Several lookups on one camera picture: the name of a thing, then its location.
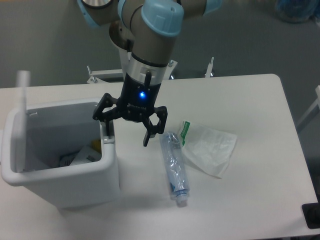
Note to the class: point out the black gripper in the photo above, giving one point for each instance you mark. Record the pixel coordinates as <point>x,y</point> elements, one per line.
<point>136,103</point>

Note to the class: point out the white push-lid trash can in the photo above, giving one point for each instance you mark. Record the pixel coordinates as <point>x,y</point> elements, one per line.
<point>36,136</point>

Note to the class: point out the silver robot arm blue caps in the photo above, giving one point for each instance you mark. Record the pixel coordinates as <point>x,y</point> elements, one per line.
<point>148,30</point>

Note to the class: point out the yellow trash piece in can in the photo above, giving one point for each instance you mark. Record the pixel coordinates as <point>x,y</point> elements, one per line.
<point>96,145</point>

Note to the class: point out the white paper trash in can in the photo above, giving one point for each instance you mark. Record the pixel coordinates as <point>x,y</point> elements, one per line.
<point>84,156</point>

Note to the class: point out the crushed clear plastic bottle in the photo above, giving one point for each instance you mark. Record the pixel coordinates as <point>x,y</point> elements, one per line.
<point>175,167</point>

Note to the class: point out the white plastic bag green strip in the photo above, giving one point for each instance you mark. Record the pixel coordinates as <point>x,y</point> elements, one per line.
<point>208,149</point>

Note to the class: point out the white furniture leg right edge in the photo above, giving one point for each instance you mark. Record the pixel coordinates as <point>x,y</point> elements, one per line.
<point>310,113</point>

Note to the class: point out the blue plastic bag on floor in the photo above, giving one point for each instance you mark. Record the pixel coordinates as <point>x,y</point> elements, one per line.
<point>295,11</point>

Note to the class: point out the black device at table edge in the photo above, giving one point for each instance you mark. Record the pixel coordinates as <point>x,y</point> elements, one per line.
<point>311,212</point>

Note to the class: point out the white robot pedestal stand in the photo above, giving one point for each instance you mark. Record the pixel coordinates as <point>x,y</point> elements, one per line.
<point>118,75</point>

